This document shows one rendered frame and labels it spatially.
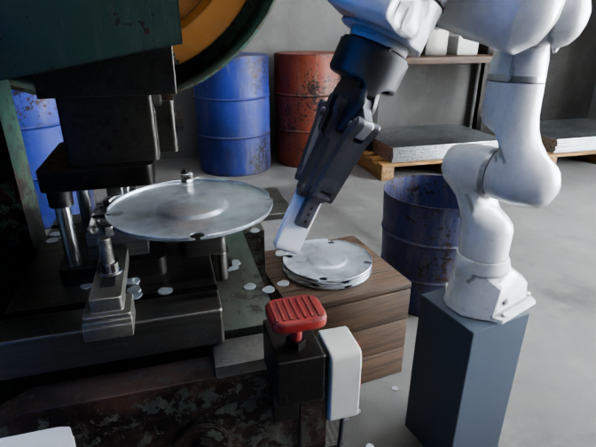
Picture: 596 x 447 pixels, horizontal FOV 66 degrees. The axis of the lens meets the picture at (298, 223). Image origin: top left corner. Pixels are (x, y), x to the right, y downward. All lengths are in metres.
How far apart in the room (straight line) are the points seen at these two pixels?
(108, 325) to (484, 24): 0.57
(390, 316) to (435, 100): 3.59
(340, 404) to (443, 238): 1.09
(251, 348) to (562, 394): 1.26
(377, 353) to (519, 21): 1.20
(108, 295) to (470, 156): 0.77
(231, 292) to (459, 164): 0.57
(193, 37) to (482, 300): 0.88
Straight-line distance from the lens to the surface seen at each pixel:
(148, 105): 0.72
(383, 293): 1.43
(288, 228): 0.51
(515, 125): 1.02
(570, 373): 1.87
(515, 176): 1.01
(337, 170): 0.46
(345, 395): 0.77
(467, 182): 1.07
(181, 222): 0.78
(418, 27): 0.47
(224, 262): 0.84
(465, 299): 1.16
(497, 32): 0.55
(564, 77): 5.78
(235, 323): 0.75
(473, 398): 1.27
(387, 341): 1.54
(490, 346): 1.20
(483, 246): 1.09
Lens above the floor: 1.08
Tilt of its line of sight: 23 degrees down
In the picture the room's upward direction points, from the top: straight up
